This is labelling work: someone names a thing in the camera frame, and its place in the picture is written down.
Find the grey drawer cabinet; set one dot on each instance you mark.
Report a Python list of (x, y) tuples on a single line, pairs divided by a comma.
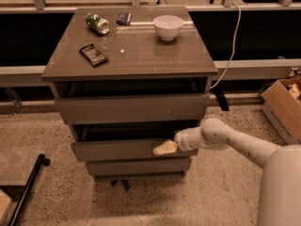
[(139, 62)]

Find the black snack packet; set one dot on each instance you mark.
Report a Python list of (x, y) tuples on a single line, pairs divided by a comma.
[(93, 55)]

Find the grey top drawer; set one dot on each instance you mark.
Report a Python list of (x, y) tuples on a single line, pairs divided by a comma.
[(132, 108)]

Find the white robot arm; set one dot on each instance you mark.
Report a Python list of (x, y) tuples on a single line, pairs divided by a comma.
[(280, 195)]

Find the grey bottom drawer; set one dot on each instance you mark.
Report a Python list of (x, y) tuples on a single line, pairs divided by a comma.
[(139, 166)]

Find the grey drawer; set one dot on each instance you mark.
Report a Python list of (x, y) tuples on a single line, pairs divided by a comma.
[(139, 166), (127, 140), (132, 108)]

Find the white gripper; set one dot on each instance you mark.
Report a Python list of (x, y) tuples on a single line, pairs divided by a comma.
[(181, 140)]

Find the white ceramic bowl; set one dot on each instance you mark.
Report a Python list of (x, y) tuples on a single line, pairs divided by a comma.
[(167, 27)]

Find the dark blue snack packet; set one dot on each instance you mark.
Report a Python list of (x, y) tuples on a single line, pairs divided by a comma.
[(124, 18)]

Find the cardboard box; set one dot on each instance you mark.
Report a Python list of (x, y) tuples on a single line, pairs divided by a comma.
[(283, 108)]

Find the green soda can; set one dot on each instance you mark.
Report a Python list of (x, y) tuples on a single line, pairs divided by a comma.
[(97, 23)]

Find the black metal leg with caster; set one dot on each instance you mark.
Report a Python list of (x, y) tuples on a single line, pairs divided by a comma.
[(42, 160)]

